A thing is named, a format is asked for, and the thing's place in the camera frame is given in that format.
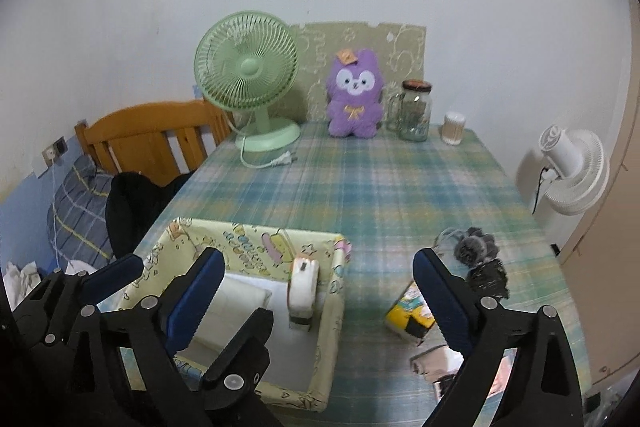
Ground yellow cartoon tissue pack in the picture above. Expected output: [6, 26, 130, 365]
[384, 281, 435, 346]

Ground blue plaid pillow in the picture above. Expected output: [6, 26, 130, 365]
[48, 155, 113, 269]

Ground white folded cloth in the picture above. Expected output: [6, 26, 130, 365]
[194, 277, 272, 351]

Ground black garment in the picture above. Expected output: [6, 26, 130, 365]
[105, 171, 192, 259]

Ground beige door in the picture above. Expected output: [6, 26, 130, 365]
[562, 0, 639, 392]

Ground yellow cartoon storage box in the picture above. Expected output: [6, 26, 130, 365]
[117, 218, 350, 412]

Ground white orange small device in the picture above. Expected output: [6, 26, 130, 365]
[288, 256, 320, 332]

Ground white standing fan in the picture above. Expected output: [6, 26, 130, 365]
[538, 124, 610, 216]

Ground plaid tablecloth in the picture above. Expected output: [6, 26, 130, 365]
[94, 120, 594, 415]

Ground green desk fan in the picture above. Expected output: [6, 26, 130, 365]
[193, 11, 300, 153]

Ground cotton swab container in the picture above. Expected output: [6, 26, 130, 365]
[440, 112, 466, 146]

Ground purple plush toy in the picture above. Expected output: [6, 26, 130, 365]
[326, 49, 384, 139]

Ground glass mason jar mug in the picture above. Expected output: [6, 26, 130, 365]
[386, 79, 432, 142]

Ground patterned beige board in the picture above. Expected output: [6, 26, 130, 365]
[273, 22, 426, 122]

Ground wall power socket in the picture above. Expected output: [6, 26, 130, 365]
[41, 136, 68, 167]

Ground green fan power cord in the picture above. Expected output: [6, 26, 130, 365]
[238, 133, 296, 171]

